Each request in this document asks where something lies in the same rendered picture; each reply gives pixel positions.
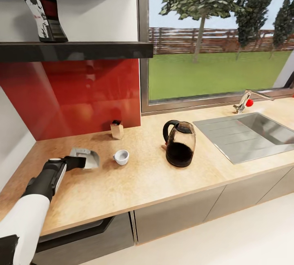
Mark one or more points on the cabinet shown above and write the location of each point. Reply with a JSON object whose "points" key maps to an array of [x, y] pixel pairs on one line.
{"points": [[161, 219]]}

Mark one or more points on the bottle of coffee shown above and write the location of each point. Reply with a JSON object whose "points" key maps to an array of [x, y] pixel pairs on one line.
{"points": [[46, 14]]}

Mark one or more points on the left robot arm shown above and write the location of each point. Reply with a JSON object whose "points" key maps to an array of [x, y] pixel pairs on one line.
{"points": [[20, 229]]}

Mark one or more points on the coffee cup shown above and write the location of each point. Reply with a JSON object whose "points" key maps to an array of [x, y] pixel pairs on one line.
{"points": [[121, 157]]}

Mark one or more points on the paper coffee filter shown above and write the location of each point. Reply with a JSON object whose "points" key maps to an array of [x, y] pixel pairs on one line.
{"points": [[92, 160]]}

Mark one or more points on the fixed window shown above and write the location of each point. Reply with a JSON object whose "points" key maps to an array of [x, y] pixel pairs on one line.
{"points": [[208, 52]]}

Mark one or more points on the electric kettle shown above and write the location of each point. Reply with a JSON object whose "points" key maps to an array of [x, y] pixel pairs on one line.
{"points": [[180, 143]]}

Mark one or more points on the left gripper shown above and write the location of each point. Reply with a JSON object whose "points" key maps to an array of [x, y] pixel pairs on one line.
{"points": [[78, 162]]}

